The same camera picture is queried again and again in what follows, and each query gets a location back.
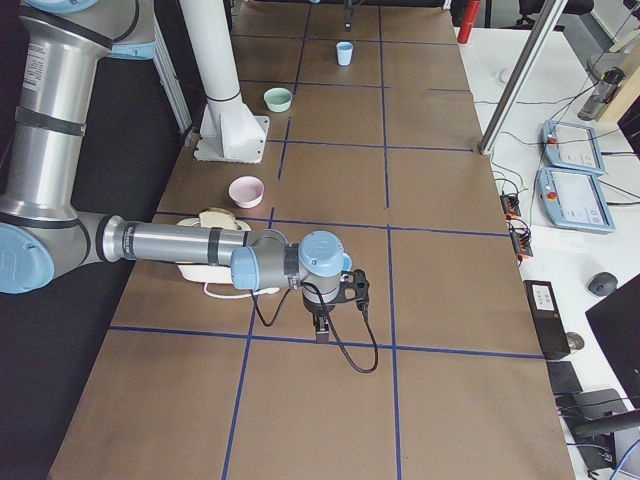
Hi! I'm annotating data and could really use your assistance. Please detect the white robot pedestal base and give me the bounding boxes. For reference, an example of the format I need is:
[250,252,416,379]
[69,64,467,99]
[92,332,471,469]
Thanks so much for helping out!
[180,0,270,164]

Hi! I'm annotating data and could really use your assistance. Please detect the mint green bowl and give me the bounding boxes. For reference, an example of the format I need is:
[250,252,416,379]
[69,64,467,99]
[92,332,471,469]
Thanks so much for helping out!
[263,87,293,113]

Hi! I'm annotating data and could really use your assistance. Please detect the black monitor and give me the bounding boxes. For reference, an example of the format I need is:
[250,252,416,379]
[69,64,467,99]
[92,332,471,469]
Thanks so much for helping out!
[586,276,640,407]

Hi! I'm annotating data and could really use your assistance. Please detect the teach pendant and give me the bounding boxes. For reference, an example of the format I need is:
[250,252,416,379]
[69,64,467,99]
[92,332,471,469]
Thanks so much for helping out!
[537,167,615,234]
[541,120,605,175]

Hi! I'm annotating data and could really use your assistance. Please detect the black power box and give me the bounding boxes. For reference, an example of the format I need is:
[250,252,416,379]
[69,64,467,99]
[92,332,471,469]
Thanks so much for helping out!
[523,280,570,360]

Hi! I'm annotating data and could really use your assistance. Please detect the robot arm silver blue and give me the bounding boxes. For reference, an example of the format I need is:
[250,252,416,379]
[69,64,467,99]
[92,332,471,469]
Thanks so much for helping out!
[1,1,367,342]

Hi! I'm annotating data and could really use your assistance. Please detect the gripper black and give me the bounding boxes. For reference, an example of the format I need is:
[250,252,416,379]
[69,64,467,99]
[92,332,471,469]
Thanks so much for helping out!
[312,310,330,344]

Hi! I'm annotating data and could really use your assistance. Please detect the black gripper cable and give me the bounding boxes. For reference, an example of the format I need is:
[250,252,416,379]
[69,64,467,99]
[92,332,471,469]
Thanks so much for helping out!
[249,269,380,373]

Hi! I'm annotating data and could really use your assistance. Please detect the pink bowl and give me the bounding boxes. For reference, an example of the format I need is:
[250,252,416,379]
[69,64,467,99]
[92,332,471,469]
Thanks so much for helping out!
[228,176,265,209]

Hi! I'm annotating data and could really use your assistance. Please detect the red fire extinguisher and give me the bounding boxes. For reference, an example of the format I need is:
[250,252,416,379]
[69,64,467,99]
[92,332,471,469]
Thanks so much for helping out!
[457,0,481,44]

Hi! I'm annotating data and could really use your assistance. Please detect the dark water bottle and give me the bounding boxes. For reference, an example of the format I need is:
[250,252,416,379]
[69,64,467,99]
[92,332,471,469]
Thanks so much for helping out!
[577,67,625,121]

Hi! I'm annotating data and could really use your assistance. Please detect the aluminium frame post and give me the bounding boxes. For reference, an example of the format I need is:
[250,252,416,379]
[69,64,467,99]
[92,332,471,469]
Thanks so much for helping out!
[478,0,568,155]

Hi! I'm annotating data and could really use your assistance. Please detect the teach pendant lower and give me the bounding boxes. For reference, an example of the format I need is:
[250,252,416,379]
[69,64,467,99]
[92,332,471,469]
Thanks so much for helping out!
[537,167,615,234]

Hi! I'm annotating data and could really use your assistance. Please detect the black computer mouse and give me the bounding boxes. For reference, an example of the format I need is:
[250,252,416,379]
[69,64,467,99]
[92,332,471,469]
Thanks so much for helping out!
[587,272,618,297]

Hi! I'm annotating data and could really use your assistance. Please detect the teach pendant upper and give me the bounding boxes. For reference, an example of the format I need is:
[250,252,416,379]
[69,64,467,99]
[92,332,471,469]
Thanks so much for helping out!
[541,120,605,175]

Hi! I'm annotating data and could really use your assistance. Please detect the orange black connector block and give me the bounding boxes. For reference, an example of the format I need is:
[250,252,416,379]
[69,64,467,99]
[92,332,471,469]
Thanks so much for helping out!
[500,193,533,263]

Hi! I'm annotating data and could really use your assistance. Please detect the cream toaster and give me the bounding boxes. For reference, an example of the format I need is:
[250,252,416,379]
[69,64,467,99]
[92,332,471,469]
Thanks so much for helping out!
[176,217,252,284]

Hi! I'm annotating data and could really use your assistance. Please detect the light blue cup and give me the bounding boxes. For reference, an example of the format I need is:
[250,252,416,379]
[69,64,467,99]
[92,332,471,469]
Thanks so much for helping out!
[336,41,354,67]

